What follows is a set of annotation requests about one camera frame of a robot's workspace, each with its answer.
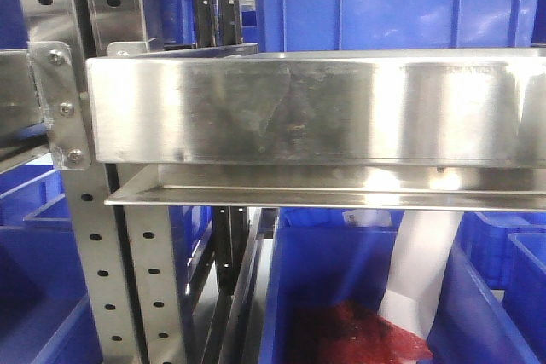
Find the large blue bin upper shelf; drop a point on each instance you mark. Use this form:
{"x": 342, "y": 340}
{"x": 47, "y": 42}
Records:
{"x": 302, "y": 25}

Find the perforated steel shelf upright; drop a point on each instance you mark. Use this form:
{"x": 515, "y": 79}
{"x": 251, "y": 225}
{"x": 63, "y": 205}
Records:
{"x": 134, "y": 27}

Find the blue bin with red bags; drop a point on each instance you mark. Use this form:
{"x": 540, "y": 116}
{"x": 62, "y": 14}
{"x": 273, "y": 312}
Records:
{"x": 319, "y": 266}

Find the red mesh bag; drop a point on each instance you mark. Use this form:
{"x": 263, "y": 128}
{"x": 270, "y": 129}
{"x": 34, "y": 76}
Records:
{"x": 349, "y": 333}

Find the blue bin lower right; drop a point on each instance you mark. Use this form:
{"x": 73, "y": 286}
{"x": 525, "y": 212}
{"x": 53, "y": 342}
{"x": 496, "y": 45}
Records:
{"x": 508, "y": 250}

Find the blue bin lower left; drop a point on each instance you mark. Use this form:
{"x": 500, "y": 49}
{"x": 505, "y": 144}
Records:
{"x": 45, "y": 310}

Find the steel shelf front rail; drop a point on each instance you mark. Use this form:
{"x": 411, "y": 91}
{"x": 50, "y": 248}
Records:
{"x": 435, "y": 107}

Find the steel corner bracket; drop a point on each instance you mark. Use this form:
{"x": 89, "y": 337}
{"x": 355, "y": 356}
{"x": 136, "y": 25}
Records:
{"x": 58, "y": 90}

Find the neighbouring steel shelf rail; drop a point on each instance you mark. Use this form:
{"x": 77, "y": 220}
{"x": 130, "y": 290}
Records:
{"x": 23, "y": 135}

